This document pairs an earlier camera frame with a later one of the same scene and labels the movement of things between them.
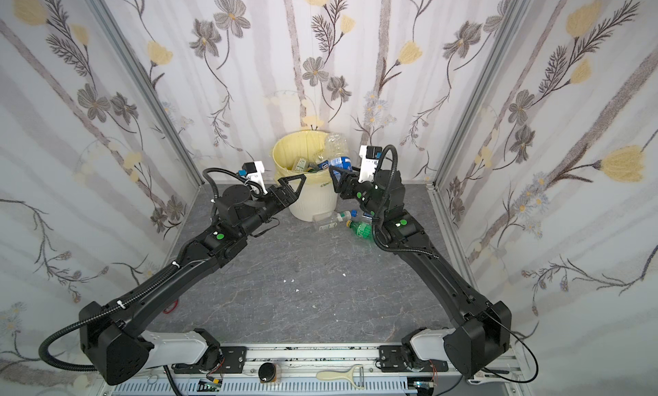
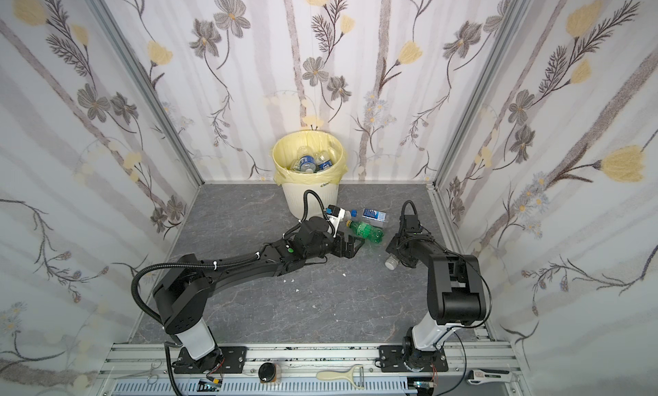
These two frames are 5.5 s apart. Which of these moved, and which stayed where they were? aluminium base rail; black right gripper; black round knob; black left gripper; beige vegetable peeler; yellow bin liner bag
Moved: black left gripper; black right gripper
Stayed: beige vegetable peeler; aluminium base rail; yellow bin liner bag; black round knob
